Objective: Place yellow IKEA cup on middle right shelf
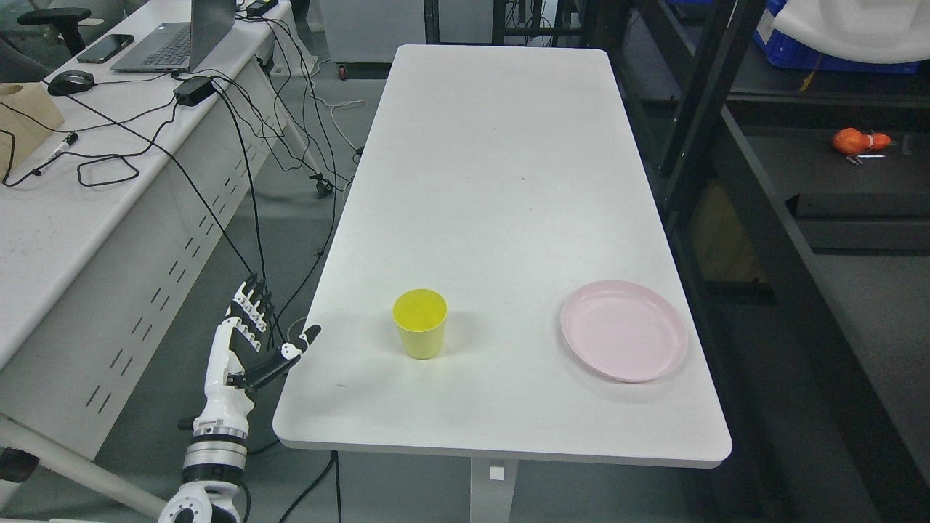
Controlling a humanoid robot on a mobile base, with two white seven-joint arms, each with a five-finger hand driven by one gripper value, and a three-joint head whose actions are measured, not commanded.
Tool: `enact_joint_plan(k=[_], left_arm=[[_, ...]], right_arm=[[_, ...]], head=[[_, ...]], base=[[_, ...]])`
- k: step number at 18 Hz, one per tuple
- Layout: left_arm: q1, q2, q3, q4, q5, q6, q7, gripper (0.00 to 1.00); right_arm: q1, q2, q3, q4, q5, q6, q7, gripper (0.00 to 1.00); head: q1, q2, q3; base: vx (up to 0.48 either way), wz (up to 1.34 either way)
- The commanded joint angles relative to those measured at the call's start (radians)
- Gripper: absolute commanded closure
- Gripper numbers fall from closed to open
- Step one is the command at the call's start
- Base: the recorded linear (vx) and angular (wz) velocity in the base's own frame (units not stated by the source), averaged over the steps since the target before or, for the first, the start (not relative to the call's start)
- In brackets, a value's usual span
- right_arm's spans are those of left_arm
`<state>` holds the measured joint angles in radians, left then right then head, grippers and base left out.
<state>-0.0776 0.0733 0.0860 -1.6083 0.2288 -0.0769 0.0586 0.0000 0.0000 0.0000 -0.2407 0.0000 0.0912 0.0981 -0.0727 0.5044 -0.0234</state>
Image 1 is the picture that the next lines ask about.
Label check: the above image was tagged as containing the black power adapter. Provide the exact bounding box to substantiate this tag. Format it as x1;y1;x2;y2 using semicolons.
173;76;216;107

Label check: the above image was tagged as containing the black office chair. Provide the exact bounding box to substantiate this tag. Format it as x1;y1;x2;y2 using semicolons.
17;7;91;56

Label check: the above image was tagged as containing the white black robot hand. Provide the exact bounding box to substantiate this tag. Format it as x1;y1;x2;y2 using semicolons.
193;272;322;439

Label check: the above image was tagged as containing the black cable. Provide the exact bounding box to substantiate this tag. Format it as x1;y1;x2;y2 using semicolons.
44;69;342;349

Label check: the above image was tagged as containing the black smartphone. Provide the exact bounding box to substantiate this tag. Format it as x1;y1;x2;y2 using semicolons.
76;33;135;64

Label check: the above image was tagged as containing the cardboard box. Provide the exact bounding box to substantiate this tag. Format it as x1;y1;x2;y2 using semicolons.
1;82;65;174

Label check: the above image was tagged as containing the white table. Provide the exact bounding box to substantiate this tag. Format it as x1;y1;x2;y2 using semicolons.
272;44;733;522

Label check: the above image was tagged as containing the grey laptop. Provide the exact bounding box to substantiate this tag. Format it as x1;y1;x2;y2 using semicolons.
110;1;237;73

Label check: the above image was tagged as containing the black marker pen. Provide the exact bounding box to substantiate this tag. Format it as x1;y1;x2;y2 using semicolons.
29;131;79;176

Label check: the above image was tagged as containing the black computer mouse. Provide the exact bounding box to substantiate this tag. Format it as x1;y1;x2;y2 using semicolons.
46;70;97;97

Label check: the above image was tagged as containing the pink plastic plate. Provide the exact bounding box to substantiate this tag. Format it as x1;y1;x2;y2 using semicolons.
560;280;689;383

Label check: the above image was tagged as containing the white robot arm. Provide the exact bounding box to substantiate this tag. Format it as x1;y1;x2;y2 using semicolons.
157;427;247;522

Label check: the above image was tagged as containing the yellow plastic cup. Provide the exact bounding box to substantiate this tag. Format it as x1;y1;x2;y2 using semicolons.
392;288;448;360

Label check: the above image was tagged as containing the white office desk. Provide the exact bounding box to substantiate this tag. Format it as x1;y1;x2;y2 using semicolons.
1;1;312;519

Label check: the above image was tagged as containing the black metal shelf rack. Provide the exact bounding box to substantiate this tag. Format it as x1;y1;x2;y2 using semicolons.
579;1;928;522

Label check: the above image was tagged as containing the orange toy carrot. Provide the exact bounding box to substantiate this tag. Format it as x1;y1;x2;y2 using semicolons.
831;128;892;156

